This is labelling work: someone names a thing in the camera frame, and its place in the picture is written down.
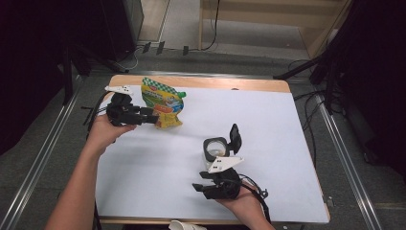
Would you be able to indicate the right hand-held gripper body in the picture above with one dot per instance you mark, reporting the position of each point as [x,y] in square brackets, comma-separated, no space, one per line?
[225,187]

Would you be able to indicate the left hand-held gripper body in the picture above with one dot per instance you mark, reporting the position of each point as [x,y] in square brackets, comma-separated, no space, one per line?
[123,111]

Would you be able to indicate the yellow spouted pouch green cap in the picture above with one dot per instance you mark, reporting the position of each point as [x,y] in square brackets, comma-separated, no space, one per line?
[164,102]

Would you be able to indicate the clear container with black lid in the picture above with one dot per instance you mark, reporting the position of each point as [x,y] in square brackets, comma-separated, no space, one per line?
[215,148]

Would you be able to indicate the person's right hand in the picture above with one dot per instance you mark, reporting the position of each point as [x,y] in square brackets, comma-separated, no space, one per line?
[245,204]

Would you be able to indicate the person's left hand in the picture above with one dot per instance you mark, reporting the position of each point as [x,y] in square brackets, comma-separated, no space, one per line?
[102,132]

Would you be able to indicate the angled black tape mark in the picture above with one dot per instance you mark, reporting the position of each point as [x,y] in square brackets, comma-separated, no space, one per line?
[84,108]

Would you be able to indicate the white paper sheet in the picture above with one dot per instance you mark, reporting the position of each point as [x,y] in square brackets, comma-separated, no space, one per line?
[166,166]

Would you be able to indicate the white crumpled object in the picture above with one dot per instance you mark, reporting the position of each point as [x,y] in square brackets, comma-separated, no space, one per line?
[186,226]

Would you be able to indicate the black tape strip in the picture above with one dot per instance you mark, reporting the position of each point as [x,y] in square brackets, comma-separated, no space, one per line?
[185,50]
[160,47]
[146,47]

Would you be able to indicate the black cabinet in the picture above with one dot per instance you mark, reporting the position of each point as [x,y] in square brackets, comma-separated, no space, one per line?
[121,28]

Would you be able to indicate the dark curtain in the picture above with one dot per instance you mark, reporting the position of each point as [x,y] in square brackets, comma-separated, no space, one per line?
[376,80]
[28,64]

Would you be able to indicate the black stand leg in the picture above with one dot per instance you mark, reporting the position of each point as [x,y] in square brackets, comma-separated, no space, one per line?
[297,68]

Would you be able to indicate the metal floor rail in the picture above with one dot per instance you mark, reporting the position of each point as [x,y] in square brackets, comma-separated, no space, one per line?
[41,159]
[348,166]

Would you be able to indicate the light wooden frame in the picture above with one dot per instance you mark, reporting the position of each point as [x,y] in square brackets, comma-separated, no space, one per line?
[255,12]

